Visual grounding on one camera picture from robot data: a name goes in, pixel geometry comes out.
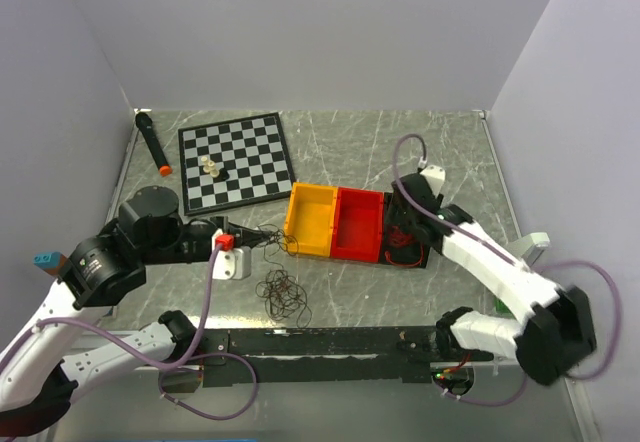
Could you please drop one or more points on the red plastic bin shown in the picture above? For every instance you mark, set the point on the red plastic bin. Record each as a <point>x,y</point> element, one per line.
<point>358,225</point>

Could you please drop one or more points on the blue and brown block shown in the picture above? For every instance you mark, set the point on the blue and brown block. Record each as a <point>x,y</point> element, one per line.
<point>50,262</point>

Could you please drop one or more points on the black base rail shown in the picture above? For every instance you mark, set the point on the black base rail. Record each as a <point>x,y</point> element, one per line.
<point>408,354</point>

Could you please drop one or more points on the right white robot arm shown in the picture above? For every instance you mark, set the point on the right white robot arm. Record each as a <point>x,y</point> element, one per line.
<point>550,329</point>

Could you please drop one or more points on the cream chess pieces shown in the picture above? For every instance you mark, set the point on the cream chess pieces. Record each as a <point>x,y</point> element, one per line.
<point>210,167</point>

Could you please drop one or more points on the black marker orange cap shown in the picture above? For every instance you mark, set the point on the black marker orange cap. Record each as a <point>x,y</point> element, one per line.
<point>144,123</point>

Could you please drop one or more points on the black and white chessboard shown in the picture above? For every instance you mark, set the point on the black and white chessboard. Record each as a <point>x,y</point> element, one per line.
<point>252,156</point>

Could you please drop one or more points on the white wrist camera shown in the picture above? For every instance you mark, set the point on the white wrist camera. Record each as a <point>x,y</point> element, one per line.
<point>232,262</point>
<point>434,175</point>

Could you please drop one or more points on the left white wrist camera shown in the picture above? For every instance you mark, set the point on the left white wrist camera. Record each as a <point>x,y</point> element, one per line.
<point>232,262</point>

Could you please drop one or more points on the black plastic bin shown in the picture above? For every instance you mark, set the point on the black plastic bin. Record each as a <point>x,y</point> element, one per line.
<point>398,247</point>

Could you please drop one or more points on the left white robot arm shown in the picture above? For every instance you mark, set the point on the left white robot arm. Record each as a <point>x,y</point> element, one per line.
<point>61,354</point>

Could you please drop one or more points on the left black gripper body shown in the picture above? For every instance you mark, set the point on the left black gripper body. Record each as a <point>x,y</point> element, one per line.
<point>189,243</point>

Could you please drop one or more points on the green small block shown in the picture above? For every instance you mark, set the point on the green small block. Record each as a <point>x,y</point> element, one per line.
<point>501,307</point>

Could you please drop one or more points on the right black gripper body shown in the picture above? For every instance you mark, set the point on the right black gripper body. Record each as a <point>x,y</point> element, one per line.
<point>401,213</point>

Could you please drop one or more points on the yellow plastic bin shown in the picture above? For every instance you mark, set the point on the yellow plastic bin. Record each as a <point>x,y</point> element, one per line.
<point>309,222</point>

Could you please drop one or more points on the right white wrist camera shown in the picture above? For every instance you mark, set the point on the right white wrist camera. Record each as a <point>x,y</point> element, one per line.
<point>434,175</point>

